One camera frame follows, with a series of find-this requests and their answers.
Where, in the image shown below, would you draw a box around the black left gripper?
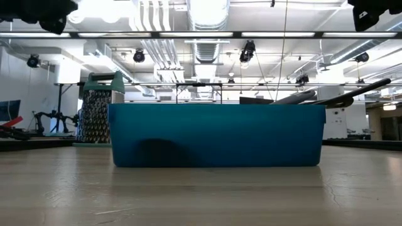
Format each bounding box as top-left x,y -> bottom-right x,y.
0,0 -> 79,36

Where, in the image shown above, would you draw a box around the dark wall screen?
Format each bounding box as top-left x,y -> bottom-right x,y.
0,100 -> 21,123

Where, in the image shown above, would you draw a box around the black slotted turner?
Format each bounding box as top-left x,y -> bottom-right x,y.
309,78 -> 393,106

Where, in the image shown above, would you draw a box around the teal plastic bin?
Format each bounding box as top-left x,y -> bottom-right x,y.
107,102 -> 327,168

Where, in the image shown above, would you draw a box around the black solid cooking spoon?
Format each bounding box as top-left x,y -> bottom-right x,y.
313,97 -> 355,110

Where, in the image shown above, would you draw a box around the thin hanging black cable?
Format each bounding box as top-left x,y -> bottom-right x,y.
274,0 -> 288,102

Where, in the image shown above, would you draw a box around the black overhead light bar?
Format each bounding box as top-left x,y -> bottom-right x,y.
0,30 -> 402,40

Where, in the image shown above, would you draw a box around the background black robot arms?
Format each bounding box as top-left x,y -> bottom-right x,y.
33,111 -> 79,136

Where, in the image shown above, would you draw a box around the steel box grater teal handle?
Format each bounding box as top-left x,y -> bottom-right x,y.
76,71 -> 126,148

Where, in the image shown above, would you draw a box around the grey silicone spoon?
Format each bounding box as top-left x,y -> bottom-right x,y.
272,89 -> 317,105

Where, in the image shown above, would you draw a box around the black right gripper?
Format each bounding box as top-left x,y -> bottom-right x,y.
346,0 -> 402,33

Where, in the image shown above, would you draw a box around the black background monitor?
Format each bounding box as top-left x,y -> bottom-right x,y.
239,96 -> 274,105

